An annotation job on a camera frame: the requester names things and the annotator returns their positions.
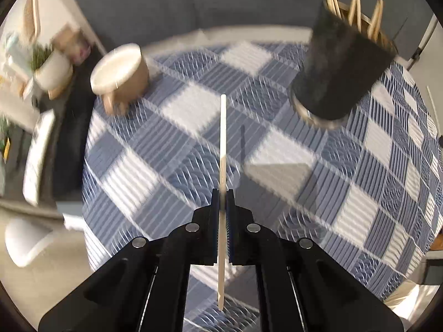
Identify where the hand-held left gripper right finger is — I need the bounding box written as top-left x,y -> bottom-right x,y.
226,188 -> 405,332

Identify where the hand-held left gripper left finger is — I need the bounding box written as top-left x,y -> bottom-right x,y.
38,188 -> 221,332

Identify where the pale wooden chopstick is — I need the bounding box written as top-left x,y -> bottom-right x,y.
216,94 -> 228,311

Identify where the black cylindrical utensil holder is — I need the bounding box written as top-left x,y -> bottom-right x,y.
290,0 -> 398,129

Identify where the bundle of wooden chopsticks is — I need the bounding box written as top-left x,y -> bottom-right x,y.
322,0 -> 385,40

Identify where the blue white checkered tablecloth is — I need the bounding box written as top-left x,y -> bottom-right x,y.
81,41 -> 443,332

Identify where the beige ceramic cup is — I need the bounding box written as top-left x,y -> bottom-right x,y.
90,43 -> 150,115

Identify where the green plant in white pot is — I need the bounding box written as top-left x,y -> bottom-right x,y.
29,43 -> 75,92

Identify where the grey sofa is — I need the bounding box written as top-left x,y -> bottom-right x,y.
59,0 -> 437,47

